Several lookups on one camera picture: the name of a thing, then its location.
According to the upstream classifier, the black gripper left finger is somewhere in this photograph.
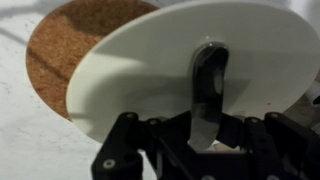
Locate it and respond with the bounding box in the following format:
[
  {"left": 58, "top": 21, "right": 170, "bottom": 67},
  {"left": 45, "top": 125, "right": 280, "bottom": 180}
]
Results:
[{"left": 90, "top": 111, "right": 202, "bottom": 180}]

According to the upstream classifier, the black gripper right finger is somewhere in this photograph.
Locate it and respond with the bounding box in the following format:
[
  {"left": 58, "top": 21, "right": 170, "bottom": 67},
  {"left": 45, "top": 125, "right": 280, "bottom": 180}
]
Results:
[{"left": 215, "top": 111, "right": 320, "bottom": 180}]

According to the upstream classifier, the white round plate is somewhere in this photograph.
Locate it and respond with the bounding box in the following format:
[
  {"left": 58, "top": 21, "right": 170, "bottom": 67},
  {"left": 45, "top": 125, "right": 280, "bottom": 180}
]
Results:
[{"left": 65, "top": 0, "right": 320, "bottom": 152}]

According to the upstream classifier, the round cork trivet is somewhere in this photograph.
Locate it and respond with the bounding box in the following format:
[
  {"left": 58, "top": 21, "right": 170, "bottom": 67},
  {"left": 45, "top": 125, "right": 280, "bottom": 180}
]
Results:
[{"left": 25, "top": 0, "right": 160, "bottom": 121}]

